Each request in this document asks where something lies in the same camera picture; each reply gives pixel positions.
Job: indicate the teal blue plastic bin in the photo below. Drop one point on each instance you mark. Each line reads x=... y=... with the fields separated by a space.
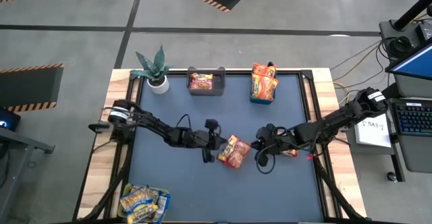
x=261 y=102

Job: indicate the black backlit keyboard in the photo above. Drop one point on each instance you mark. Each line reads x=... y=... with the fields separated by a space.
x=413 y=117

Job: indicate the black device blue light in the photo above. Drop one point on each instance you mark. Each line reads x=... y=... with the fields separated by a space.
x=10 y=119

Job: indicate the yellow-green plastic bin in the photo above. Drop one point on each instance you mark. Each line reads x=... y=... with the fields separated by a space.
x=119 y=213

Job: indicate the grey stand base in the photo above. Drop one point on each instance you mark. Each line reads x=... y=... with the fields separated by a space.
x=388 y=31

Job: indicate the red Maruchan ramen packet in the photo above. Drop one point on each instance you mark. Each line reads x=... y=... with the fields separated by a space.
x=201 y=81
x=290 y=153
x=234 y=153

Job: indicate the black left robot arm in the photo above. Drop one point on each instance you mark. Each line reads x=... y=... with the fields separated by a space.
x=158 y=127

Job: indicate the small red tag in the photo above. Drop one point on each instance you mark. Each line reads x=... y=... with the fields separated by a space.
x=310 y=156

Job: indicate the white paper sheet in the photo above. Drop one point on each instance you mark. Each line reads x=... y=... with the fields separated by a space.
x=374 y=136

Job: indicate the grey computer cart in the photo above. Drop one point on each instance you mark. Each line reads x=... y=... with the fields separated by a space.
x=418 y=156

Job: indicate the grey translucent plastic bin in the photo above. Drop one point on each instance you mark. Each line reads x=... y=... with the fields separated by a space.
x=219 y=82

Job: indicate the grey box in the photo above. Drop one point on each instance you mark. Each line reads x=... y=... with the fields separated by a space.
x=371 y=151

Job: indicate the black aluminium table frame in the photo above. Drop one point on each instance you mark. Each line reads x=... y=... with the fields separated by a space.
x=239 y=71

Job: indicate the black stand pole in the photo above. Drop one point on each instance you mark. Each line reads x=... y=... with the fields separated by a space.
x=413 y=11

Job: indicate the computer monitor blue screen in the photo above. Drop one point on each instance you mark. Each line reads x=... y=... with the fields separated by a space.
x=415 y=63

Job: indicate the small black clamp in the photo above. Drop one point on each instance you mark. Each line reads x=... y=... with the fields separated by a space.
x=270 y=64

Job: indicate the blue-grey table mat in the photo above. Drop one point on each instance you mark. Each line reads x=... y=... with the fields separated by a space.
x=202 y=190

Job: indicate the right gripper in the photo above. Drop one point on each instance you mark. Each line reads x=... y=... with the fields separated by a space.
x=281 y=139

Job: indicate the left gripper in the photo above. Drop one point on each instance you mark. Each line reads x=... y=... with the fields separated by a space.
x=200 y=139

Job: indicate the snake plant in white pot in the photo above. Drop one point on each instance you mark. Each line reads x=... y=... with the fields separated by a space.
x=158 y=86

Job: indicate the grey side desk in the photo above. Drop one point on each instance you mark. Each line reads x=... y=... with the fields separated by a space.
x=20 y=141

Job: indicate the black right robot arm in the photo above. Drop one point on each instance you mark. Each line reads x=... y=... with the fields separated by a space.
x=337 y=119

